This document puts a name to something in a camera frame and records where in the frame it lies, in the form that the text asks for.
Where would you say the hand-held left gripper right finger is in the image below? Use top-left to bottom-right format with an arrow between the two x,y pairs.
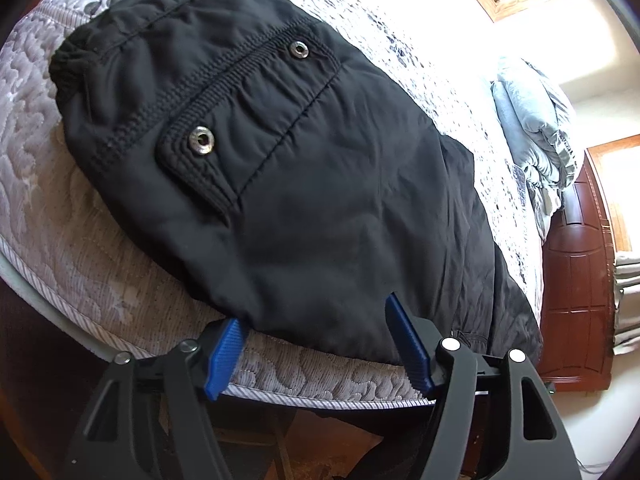
382,292 -> 584,480

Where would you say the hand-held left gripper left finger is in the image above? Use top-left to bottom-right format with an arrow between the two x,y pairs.
62,316 -> 247,480

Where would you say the black jacket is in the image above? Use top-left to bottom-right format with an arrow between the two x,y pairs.
49,0 -> 545,376

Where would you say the brown wooden headboard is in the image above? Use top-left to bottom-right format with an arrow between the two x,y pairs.
537,152 -> 619,394

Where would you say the grey quilted mattress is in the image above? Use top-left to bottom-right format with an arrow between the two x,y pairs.
0,0 -> 547,407

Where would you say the grey pleated curtain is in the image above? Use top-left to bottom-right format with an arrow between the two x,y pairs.
612,251 -> 640,357

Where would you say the grey folded duvet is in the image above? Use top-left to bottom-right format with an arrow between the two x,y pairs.
490,57 -> 587,242

